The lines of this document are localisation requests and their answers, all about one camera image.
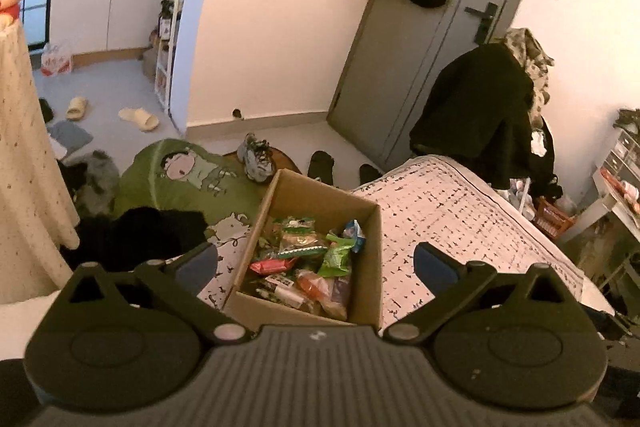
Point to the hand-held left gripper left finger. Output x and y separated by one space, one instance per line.
197 264

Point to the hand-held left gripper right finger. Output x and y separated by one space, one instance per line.
435 267

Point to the cardboard box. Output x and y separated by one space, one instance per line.
365 267

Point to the red orange snack bar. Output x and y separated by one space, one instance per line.
272 265

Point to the white and blue snack packet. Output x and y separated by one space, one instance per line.
281 292

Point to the small green snack packet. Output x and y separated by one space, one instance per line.
337 257

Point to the purple and white snack packet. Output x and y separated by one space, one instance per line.
340 292

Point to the round cookie packet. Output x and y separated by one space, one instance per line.
295 234

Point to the thin green stick packet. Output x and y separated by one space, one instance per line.
300 251

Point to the clear biscuit packet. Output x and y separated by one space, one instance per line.
331 308

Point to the orange snack packet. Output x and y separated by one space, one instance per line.
312 285

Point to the black cloth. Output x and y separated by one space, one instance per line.
135 237

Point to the green cartoon print blanket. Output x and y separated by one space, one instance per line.
170 187

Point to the black sock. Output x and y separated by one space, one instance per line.
320 167
370 174

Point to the grey sneaker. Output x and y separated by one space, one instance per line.
256 157

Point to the orange plastic basket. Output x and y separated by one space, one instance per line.
552 217

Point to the grey furry slipper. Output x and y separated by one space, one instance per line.
100 182

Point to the black coat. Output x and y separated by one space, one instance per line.
480 117

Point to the beige slipper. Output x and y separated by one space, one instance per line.
77 108
140 118

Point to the white desk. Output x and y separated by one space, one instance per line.
600 217

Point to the grey cloth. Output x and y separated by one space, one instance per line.
72 137

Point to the grey door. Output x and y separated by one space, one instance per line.
400 82

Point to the dotted cream tablecloth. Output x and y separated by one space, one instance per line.
30 167

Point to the white storage rack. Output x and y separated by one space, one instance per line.
167 57

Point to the small drawer cabinet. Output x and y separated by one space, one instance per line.
622 154

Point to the camouflage patterned cloth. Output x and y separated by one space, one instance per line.
532 57

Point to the red and white plastic bag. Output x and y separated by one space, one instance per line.
56 59

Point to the white kitchen cabinet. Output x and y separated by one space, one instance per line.
100 7

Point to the cartoon boy figurine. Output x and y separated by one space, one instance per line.
9 2

